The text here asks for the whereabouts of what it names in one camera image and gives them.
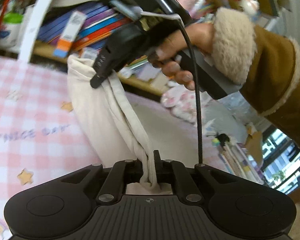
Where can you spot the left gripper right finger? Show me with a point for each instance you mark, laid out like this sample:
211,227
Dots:
177,175

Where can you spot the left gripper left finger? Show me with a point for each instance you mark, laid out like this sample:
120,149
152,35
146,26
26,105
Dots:
114,180

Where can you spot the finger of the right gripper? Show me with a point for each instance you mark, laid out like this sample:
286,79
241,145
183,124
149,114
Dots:
100,77

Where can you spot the beige t-shirt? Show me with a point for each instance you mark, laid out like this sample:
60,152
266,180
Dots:
111,125

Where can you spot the brown fleece-cuffed sleeve forearm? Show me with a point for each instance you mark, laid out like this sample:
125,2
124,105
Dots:
264,64

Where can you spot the row of colourful books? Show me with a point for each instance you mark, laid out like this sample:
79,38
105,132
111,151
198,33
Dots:
100,23

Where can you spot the tall white orange box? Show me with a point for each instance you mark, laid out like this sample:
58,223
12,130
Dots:
69,34

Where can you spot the pink white plush bunny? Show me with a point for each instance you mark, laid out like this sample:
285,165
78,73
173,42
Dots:
181,103

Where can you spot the pink checkered table mat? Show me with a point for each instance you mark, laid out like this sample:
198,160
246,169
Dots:
40,138

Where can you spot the white green-lid jar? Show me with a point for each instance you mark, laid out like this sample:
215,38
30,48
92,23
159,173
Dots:
9,29

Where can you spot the wooden white bookshelf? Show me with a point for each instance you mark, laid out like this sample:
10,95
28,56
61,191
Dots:
45,49

